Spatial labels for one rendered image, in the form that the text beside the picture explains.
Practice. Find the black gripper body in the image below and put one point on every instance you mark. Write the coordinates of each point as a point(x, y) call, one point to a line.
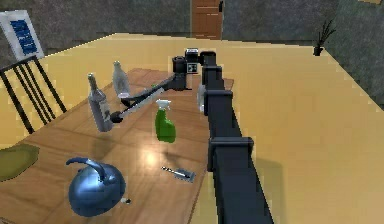
point(180, 81)

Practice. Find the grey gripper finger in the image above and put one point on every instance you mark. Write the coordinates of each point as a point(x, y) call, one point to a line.
point(150, 89)
point(140, 105)

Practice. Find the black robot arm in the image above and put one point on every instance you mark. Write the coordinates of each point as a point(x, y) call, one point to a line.
point(233, 173)

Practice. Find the clear glass bottle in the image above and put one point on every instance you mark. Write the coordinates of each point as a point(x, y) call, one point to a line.
point(120, 81)

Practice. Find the green spray bottle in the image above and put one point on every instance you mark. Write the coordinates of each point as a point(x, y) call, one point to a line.
point(165, 128)

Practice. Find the grey glass bottle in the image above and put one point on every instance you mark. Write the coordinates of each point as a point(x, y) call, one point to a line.
point(100, 110)

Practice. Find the brown wooden door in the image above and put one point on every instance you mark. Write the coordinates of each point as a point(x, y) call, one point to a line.
point(206, 20)

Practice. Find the grey spatula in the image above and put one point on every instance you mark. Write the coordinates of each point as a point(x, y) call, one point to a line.
point(182, 174)

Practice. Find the wooden table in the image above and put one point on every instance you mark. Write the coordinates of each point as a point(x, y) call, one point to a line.
point(66, 140)

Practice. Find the small black white object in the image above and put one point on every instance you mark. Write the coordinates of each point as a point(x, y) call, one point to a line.
point(126, 200)

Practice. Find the blue kettle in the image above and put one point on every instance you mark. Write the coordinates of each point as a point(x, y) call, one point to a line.
point(95, 191)

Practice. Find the black slatted chair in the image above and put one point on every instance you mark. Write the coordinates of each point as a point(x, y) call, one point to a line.
point(31, 86)

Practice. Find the olive green cushion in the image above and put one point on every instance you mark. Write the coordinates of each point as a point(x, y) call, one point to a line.
point(15, 161)

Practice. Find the white framed blue picture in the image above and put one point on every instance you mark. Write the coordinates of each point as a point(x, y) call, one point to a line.
point(21, 35)

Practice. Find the dark potted house plant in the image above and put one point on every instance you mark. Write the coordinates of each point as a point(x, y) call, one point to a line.
point(320, 41)

